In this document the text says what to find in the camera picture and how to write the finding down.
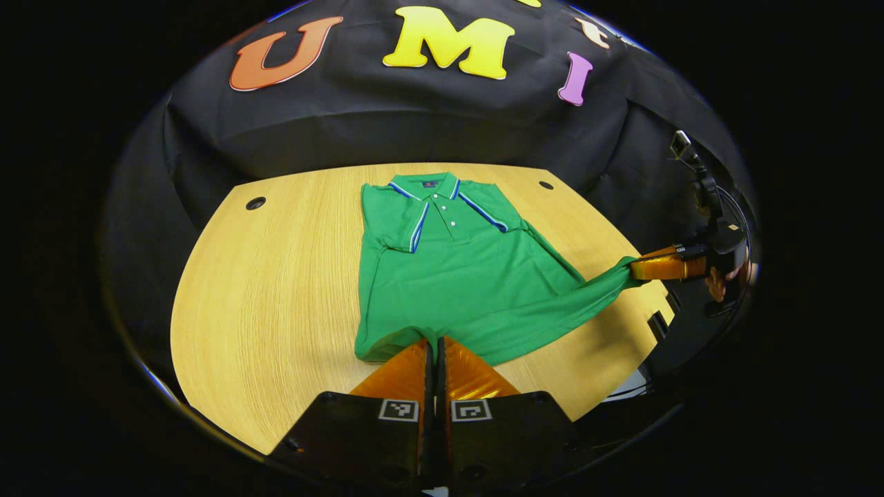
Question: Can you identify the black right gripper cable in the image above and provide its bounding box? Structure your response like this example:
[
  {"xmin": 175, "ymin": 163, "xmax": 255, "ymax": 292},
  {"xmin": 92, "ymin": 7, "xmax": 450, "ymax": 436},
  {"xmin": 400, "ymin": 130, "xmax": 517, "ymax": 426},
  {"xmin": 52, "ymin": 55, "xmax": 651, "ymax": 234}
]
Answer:
[{"xmin": 718, "ymin": 186, "xmax": 755, "ymax": 304}]

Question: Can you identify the black backdrop cloth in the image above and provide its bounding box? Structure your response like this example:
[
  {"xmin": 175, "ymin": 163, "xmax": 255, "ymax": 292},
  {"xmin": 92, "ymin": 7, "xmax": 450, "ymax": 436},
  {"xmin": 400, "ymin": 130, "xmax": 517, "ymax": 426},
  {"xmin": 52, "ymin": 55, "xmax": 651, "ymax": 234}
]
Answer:
[{"xmin": 100, "ymin": 0, "xmax": 757, "ymax": 387}]

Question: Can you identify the green T-shirt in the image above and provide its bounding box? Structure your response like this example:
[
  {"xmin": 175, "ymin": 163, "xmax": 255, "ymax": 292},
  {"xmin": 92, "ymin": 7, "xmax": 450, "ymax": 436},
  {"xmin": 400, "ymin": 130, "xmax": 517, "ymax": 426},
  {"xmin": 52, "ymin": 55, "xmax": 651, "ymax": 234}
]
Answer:
[{"xmin": 354, "ymin": 171, "xmax": 646, "ymax": 367}]

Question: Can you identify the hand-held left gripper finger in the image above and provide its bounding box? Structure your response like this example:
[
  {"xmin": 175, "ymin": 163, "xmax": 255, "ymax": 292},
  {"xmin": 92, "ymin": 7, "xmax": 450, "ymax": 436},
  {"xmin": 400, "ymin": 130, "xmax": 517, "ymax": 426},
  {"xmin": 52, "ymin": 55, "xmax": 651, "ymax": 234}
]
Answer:
[
  {"xmin": 269, "ymin": 338, "xmax": 437, "ymax": 492},
  {"xmin": 436, "ymin": 335, "xmax": 581, "ymax": 489}
]

